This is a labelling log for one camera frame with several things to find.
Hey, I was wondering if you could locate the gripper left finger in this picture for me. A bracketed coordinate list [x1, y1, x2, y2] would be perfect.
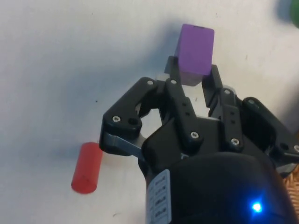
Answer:
[99, 56, 204, 157]

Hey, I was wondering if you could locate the purple triangular block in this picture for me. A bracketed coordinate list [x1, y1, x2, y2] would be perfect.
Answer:
[176, 23, 215, 86]

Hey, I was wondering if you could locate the green ball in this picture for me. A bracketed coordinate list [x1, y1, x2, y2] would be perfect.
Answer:
[289, 0, 299, 25]

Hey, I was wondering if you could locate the red cylinder block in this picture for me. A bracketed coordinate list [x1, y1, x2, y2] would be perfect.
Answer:
[71, 141, 104, 195]

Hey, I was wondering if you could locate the wicker basket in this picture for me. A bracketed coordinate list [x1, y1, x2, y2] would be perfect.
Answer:
[282, 163, 299, 224]

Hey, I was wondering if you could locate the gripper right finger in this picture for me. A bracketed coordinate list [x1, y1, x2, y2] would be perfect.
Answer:
[201, 64, 299, 164]

